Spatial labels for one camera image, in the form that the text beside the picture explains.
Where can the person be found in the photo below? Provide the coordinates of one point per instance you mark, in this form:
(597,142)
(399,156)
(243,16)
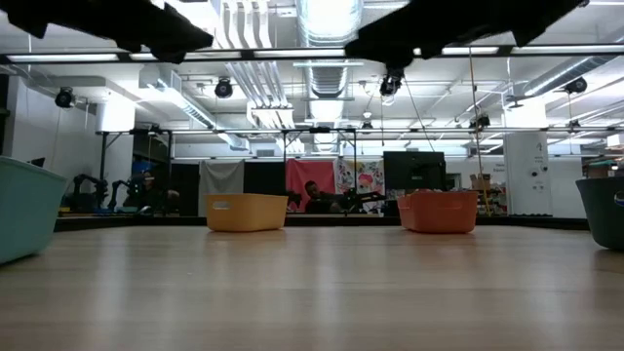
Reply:
(146,195)
(317,200)

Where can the black frame beam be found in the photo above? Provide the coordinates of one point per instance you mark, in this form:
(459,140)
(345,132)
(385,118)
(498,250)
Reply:
(505,50)

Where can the silver round ventilation duct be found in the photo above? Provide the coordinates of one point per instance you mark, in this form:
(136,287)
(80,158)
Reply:
(329,80)
(560,78)

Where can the light teal plastic basket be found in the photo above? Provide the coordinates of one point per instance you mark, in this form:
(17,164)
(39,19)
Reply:
(29,214)

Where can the black round spotlight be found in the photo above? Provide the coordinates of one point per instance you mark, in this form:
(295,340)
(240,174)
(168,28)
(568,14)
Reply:
(390,88)
(481,122)
(576,86)
(65,98)
(223,89)

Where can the yellow plastic basket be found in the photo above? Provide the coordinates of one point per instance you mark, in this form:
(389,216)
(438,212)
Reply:
(246,214)

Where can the black workstation frame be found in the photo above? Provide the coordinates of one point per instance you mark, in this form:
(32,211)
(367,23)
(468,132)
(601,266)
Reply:
(103,161)

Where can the plain white column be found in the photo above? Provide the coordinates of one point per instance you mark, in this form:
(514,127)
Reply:
(115,119)

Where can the white column with controls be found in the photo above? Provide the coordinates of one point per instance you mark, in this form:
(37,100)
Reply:
(529,170)

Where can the brown cardboard box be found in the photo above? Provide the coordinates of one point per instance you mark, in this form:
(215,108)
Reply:
(478,184)

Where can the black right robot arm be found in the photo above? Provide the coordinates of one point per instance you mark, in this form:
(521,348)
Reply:
(541,12)

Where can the floral hanging cloth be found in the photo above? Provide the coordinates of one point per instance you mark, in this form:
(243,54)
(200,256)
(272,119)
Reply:
(363,178)

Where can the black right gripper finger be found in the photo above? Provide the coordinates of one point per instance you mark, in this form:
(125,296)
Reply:
(385,34)
(396,61)

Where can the white LED light strip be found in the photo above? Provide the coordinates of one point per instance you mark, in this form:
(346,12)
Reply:
(297,52)
(214,53)
(63,57)
(458,50)
(565,49)

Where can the white rectangular air duct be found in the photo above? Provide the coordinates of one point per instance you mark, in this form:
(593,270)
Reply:
(195,114)

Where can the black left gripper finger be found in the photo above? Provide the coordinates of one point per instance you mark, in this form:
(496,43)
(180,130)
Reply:
(175,29)
(168,56)

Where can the dark teal plastic basket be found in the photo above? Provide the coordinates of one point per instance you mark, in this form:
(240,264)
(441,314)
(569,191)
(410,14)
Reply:
(604,219)

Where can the orange plastic basket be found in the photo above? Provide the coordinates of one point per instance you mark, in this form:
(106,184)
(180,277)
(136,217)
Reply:
(436,214)

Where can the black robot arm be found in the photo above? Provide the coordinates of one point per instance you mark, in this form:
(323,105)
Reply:
(80,200)
(114,195)

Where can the red hanging cloth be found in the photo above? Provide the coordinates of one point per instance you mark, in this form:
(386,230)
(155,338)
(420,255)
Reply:
(312,170)

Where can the black table frame rail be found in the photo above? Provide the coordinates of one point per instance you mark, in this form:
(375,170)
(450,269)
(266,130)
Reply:
(341,220)

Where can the black monitor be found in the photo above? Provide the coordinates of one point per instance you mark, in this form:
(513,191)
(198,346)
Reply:
(414,170)

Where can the grey hanging cloth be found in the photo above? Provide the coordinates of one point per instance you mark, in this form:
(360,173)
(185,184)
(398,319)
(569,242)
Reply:
(222,180)

